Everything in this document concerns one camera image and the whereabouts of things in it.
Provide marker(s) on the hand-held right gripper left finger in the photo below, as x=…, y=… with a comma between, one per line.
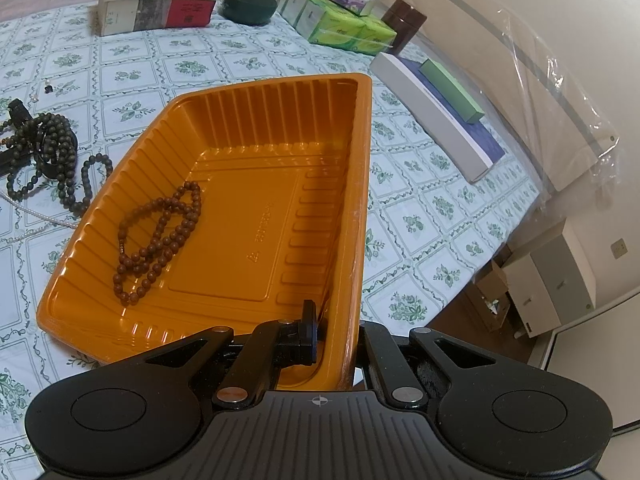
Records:
x=308, y=332

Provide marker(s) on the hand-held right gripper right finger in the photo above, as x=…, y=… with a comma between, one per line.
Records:
x=376, y=347

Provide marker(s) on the orange plastic tray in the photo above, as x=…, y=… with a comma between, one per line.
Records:
x=240, y=220

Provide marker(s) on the black glossy wristband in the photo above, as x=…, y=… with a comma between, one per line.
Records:
x=19, y=110

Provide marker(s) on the cardboard box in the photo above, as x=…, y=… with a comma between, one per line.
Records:
x=492, y=290

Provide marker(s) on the green floral tablecloth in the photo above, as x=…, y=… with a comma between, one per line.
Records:
x=415, y=200

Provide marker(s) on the white cabinet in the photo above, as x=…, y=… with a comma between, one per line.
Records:
x=550, y=285

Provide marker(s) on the blue notebook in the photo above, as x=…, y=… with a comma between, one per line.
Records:
x=482, y=137

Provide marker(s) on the white flat box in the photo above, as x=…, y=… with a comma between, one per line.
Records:
x=430, y=110

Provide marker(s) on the small green box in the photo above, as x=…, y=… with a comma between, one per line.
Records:
x=452, y=90

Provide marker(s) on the green tissue packs bundle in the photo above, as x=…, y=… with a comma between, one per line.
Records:
x=340, y=27

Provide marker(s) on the clear plastic sheet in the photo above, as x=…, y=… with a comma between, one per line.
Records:
x=540, y=85

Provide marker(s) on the brown jar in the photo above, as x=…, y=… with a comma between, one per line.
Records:
x=402, y=25

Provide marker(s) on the small pearl earring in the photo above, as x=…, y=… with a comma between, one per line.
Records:
x=47, y=88

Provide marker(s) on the wall outlet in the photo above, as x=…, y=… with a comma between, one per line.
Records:
x=621, y=249

